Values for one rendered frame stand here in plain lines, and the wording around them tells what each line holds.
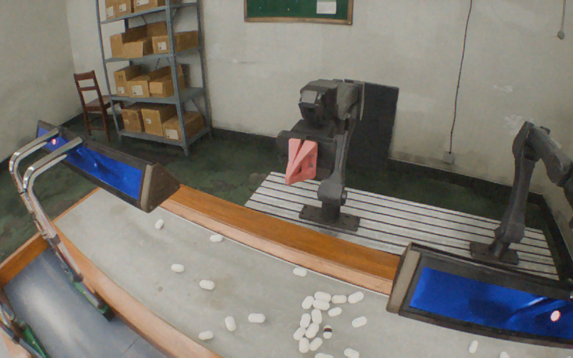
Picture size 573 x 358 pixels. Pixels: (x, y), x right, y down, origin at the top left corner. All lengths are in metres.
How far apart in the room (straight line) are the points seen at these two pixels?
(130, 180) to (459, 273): 0.46
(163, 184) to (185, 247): 0.38
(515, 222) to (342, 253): 0.55
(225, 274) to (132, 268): 0.26
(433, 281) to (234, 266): 0.54
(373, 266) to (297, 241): 0.21
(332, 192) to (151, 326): 0.60
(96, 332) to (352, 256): 0.70
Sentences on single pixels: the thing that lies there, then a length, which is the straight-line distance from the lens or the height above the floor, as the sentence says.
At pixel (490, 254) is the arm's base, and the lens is 1.04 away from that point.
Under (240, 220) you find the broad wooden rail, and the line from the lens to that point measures 0.83.
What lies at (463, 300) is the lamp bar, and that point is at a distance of 0.32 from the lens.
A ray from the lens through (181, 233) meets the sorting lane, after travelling 0.86.
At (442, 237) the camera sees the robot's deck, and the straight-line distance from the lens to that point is 1.03.
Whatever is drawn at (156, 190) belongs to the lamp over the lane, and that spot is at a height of 1.07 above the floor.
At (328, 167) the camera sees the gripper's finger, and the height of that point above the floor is 1.06.
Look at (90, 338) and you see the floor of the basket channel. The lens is 0.84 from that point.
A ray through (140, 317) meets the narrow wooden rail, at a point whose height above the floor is 0.76.
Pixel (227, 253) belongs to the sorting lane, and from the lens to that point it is 0.78.
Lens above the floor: 1.31
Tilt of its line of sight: 34 degrees down
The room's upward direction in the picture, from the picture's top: straight up
